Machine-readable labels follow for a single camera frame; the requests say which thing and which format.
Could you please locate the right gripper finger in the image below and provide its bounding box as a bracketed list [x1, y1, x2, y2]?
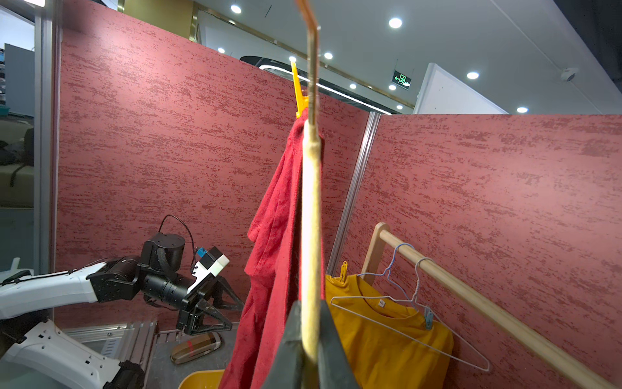
[317, 301, 360, 389]

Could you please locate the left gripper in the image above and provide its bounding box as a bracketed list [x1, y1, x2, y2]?
[139, 233, 304, 389]

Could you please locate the dark red t-shirt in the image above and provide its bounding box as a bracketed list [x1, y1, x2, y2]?
[220, 113, 308, 388]

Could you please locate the cream plastic hanger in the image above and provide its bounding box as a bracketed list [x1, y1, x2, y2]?
[296, 0, 322, 367]

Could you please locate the white wire hanger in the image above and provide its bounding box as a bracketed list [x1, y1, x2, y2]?
[329, 257, 492, 374]

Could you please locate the yellow clothespin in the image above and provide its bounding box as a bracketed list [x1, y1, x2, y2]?
[340, 261, 348, 284]
[289, 56, 309, 118]

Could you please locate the plaid pencil case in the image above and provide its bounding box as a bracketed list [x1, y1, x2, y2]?
[170, 332, 223, 365]

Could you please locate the yellow t-shirt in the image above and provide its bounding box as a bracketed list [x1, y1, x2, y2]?
[326, 276, 455, 388]

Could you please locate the yellow plastic tray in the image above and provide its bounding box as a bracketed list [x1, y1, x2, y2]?
[178, 370, 225, 389]

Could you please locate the blue clothespin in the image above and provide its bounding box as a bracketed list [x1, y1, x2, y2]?
[424, 306, 434, 331]

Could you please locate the wooden clothes rack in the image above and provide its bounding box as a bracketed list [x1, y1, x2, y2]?
[363, 222, 615, 388]

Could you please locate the aluminium mounting rail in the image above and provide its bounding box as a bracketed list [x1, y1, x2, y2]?
[63, 321, 184, 374]

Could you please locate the light blue wire hanger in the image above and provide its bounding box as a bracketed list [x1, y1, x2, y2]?
[357, 243, 415, 306]

